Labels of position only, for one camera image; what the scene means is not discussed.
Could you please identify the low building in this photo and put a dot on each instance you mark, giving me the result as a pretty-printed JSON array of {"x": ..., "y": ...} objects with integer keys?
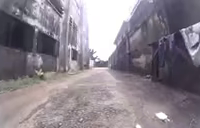
[{"x": 101, "y": 63}]

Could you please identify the tree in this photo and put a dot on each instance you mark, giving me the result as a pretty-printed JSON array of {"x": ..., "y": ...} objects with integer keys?
[{"x": 92, "y": 55}]

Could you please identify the grey dirt alley road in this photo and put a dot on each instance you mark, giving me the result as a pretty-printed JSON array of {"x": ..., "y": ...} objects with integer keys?
[{"x": 98, "y": 96}]

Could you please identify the dark stained concrete building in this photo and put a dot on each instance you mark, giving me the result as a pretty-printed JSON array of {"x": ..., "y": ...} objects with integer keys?
[{"x": 141, "y": 43}]

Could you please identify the robot's own part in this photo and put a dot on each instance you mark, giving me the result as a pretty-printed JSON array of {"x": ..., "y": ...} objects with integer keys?
[{"x": 138, "y": 126}]

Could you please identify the white litter piece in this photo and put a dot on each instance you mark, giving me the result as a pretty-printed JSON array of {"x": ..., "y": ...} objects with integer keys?
[{"x": 162, "y": 116}]

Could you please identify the grey weathered concrete building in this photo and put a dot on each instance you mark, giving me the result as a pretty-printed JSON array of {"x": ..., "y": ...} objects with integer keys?
[{"x": 24, "y": 36}]

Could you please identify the grass strip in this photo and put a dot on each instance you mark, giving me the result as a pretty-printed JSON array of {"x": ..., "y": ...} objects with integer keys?
[{"x": 18, "y": 82}]

